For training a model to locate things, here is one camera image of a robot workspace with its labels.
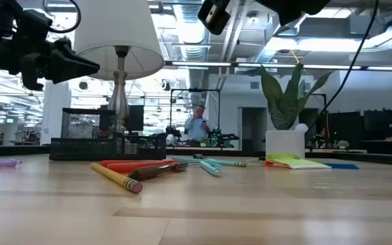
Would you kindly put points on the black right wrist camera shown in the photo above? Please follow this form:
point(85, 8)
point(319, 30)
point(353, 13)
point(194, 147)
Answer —
point(214, 15)

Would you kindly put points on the black background cabinet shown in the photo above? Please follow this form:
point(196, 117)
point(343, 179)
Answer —
point(384, 124)

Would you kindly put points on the black background frame rig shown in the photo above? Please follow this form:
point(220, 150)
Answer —
point(171, 112)

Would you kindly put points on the snake plant in white pot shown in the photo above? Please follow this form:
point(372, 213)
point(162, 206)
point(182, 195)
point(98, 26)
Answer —
point(284, 144)

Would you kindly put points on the white shade silver table lamp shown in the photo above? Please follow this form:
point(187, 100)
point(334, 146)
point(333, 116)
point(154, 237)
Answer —
point(114, 27)

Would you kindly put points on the yellow pencil with pink eraser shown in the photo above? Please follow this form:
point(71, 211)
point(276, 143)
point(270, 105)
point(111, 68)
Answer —
point(114, 176)

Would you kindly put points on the blue sticky note pad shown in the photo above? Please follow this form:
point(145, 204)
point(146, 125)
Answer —
point(342, 166)

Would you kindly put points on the black binder clip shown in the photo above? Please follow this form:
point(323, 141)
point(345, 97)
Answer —
point(262, 158)
point(198, 156)

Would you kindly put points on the black aluminium table frame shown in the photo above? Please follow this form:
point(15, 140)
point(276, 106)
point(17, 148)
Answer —
point(386, 158)

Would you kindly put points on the person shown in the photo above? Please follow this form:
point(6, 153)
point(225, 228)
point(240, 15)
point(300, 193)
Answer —
point(196, 127)

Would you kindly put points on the brown pen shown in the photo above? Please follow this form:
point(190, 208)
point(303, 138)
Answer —
point(148, 172)

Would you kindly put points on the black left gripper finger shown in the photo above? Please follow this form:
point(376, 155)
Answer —
point(71, 63)

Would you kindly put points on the black mesh desk organizer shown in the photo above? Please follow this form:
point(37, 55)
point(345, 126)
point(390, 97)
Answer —
point(80, 149)

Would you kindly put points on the teal pen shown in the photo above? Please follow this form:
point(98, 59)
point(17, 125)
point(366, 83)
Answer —
point(211, 169)
point(230, 163)

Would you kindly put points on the black background monitor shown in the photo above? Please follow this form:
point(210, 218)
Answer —
point(136, 117)

